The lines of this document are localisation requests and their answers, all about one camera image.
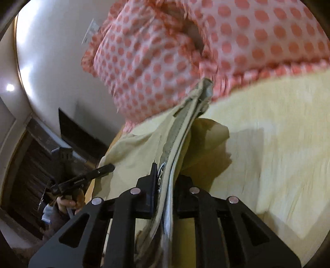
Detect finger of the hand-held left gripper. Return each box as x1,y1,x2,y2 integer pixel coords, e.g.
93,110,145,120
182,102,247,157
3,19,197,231
58,164,115,194

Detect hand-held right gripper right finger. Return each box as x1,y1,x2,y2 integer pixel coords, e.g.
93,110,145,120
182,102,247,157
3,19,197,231
176,175,302,268

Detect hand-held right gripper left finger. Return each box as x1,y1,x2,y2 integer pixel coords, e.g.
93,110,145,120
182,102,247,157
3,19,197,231
28,162,158,268

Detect beige pants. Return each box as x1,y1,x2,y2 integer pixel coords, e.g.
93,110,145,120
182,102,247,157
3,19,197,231
93,78,230,268

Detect person's left hand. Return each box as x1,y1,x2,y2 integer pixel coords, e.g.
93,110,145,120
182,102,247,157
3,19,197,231
56,188,86,215

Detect dark wooden door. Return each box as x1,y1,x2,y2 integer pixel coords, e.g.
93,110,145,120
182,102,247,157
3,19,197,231
8,119,67,240

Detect dark headboard panel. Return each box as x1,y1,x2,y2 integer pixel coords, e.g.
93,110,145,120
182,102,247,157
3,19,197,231
58,108,109,161

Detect yellow bed sheet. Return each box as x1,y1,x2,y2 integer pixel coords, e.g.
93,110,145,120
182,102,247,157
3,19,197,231
85,67,330,268

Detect pink polka dot pillow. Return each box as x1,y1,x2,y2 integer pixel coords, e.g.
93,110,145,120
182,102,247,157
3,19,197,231
81,0,330,134

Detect white wall switch plate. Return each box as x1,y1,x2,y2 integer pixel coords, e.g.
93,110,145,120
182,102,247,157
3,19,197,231
82,20,101,45

